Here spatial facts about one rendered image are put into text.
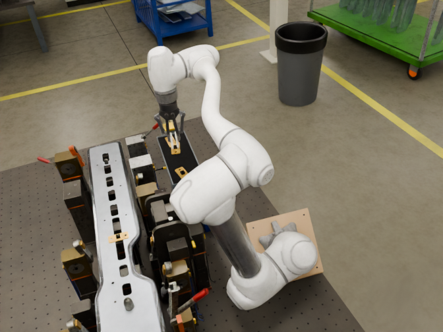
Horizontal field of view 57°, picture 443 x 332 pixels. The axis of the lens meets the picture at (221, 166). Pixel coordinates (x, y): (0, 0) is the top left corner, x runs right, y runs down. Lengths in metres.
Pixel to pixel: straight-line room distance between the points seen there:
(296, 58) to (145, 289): 2.96
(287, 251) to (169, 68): 0.82
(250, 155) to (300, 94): 3.13
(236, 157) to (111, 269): 0.75
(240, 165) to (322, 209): 2.10
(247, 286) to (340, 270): 1.37
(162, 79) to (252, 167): 0.58
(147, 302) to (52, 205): 1.13
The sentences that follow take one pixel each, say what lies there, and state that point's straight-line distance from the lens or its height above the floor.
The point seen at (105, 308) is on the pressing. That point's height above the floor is 1.00.
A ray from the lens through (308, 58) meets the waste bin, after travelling 4.09.
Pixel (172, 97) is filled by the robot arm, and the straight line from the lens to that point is 1.64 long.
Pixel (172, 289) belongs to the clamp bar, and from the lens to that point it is 1.33.
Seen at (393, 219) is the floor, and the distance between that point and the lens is 3.27.
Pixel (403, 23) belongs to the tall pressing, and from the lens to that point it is 5.43.
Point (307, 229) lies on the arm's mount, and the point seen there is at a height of 0.86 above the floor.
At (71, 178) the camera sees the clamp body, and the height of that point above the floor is 0.94.
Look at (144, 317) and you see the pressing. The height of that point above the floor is 1.00.
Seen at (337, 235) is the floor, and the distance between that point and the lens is 3.07.
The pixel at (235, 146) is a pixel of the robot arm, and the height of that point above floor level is 1.56.
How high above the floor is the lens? 2.29
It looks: 40 degrees down
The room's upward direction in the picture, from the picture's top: 5 degrees counter-clockwise
